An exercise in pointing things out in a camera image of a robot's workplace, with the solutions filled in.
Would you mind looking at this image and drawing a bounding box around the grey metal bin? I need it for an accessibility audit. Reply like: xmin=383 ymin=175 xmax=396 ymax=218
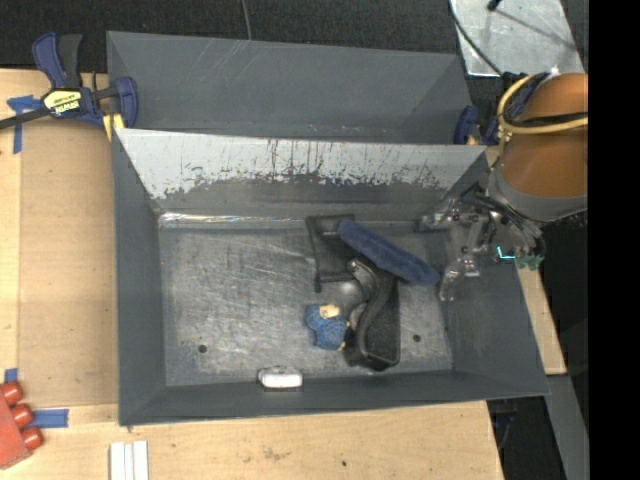
xmin=104 ymin=30 xmax=552 ymax=427

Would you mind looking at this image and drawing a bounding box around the small white oblong case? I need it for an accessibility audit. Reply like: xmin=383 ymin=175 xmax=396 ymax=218
xmin=257 ymin=365 xmax=304 ymax=390

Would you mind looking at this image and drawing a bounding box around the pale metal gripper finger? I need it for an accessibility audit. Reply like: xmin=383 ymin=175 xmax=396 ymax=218
xmin=417 ymin=207 xmax=464 ymax=233
xmin=438 ymin=257 xmax=482 ymax=303

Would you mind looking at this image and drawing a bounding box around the blue toy figure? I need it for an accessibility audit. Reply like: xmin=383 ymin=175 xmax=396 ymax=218
xmin=304 ymin=302 xmax=352 ymax=353

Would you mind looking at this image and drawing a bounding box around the dark blue oval cloth pad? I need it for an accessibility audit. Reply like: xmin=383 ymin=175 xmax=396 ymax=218
xmin=337 ymin=218 xmax=442 ymax=287

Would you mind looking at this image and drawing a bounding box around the black flat pouch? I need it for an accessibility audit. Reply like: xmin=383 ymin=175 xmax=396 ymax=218
xmin=304 ymin=213 xmax=359 ymax=294

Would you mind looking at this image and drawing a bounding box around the black curved handle tool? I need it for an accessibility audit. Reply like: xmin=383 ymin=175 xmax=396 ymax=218
xmin=329 ymin=256 xmax=403 ymax=373

